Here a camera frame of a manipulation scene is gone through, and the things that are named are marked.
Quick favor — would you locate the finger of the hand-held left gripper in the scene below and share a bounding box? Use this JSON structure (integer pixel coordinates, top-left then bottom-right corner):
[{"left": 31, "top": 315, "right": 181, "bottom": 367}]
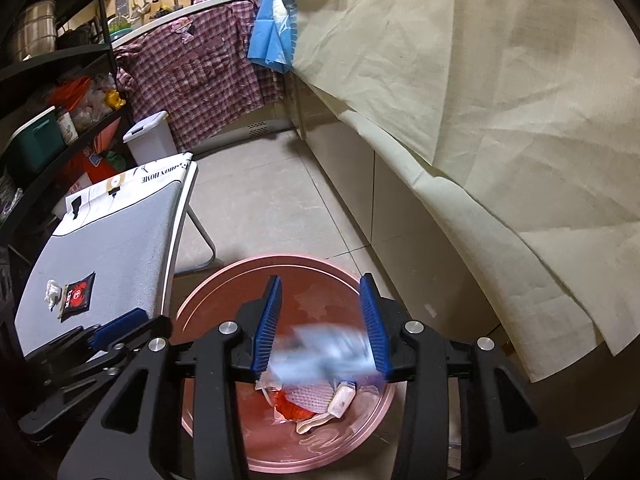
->
[{"left": 89, "top": 307, "right": 174, "bottom": 357}]

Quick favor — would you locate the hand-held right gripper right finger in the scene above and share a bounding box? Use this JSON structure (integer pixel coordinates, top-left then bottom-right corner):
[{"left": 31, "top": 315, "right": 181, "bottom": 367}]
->
[{"left": 359, "top": 272, "right": 586, "bottom": 480}]

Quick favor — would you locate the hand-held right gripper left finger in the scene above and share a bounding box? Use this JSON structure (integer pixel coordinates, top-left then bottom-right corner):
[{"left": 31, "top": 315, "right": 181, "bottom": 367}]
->
[{"left": 57, "top": 275, "right": 284, "bottom": 480}]

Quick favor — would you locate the blue face mask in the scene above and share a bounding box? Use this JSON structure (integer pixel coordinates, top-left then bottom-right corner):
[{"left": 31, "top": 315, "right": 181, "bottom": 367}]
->
[{"left": 270, "top": 324, "right": 377, "bottom": 384}]

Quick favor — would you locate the pink plastic basin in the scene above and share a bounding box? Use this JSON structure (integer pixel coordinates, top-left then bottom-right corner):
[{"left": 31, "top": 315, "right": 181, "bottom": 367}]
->
[{"left": 172, "top": 255, "right": 397, "bottom": 476}]

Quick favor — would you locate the small white packet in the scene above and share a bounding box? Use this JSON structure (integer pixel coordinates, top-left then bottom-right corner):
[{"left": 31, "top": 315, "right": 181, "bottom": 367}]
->
[{"left": 327, "top": 380, "right": 357, "bottom": 419}]

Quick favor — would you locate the white foam net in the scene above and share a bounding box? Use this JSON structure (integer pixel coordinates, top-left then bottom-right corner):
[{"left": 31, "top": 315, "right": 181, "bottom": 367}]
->
[{"left": 285, "top": 380, "right": 335, "bottom": 411}]

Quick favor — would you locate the orange plastic bag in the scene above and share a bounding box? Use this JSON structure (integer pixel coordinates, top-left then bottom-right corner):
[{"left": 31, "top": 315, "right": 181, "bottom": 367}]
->
[{"left": 272, "top": 387, "right": 327, "bottom": 422}]

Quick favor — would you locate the black red sachet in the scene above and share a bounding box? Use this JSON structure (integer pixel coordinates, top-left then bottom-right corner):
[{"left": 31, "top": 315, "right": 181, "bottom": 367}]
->
[{"left": 56, "top": 271, "right": 97, "bottom": 322}]

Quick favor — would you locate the white crumpled tissue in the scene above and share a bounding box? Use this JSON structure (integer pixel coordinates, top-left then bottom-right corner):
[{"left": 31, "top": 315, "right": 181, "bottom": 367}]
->
[{"left": 42, "top": 280, "right": 63, "bottom": 311}]

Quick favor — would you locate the beige kitchen cabinet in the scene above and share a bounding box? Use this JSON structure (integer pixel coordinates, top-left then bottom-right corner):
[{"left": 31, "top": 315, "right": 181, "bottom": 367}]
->
[{"left": 294, "top": 72, "right": 507, "bottom": 337}]

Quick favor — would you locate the red white shopping bag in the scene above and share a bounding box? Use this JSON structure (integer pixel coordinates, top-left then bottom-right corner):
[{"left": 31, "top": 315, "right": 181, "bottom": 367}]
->
[{"left": 65, "top": 130, "right": 126, "bottom": 196}]

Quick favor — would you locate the white lidded bin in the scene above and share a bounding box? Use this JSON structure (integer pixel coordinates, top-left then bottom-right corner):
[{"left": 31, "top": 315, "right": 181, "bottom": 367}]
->
[{"left": 122, "top": 111, "right": 180, "bottom": 171}]

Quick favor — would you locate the green storage box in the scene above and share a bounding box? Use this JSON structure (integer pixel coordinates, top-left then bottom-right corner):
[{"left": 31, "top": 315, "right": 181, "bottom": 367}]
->
[{"left": 0, "top": 106, "right": 66, "bottom": 187}]

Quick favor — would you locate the white labelled jar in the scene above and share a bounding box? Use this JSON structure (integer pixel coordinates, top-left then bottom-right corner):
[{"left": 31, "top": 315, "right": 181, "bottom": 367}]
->
[{"left": 56, "top": 109, "right": 80, "bottom": 146}]

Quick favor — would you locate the beige cloth sheet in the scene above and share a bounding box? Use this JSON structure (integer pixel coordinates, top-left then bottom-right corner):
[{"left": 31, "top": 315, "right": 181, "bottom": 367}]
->
[{"left": 280, "top": 0, "right": 640, "bottom": 387}]

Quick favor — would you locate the orange bag on shelf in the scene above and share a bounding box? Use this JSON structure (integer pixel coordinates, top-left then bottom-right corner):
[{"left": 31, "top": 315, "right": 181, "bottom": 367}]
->
[{"left": 50, "top": 77, "right": 94, "bottom": 112}]

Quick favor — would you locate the red plaid shirt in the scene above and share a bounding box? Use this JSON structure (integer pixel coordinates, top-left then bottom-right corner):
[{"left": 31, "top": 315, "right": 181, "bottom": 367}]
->
[{"left": 115, "top": 0, "right": 289, "bottom": 153}]

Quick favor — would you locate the black shelf rack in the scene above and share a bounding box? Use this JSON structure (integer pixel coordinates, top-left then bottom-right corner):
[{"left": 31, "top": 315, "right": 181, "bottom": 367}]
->
[{"left": 0, "top": 0, "right": 134, "bottom": 281}]

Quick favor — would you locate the blue patterned cloth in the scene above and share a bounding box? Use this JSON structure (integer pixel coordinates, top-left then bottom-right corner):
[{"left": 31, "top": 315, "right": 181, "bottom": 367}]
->
[{"left": 247, "top": 0, "right": 299, "bottom": 75}]

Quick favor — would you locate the steel pot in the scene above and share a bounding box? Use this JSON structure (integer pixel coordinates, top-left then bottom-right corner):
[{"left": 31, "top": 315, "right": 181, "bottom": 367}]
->
[{"left": 7, "top": 0, "right": 57, "bottom": 62}]

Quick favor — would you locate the white metal table frame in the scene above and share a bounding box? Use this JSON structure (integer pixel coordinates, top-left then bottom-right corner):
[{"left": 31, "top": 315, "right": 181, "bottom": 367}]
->
[{"left": 162, "top": 160, "right": 217, "bottom": 278}]

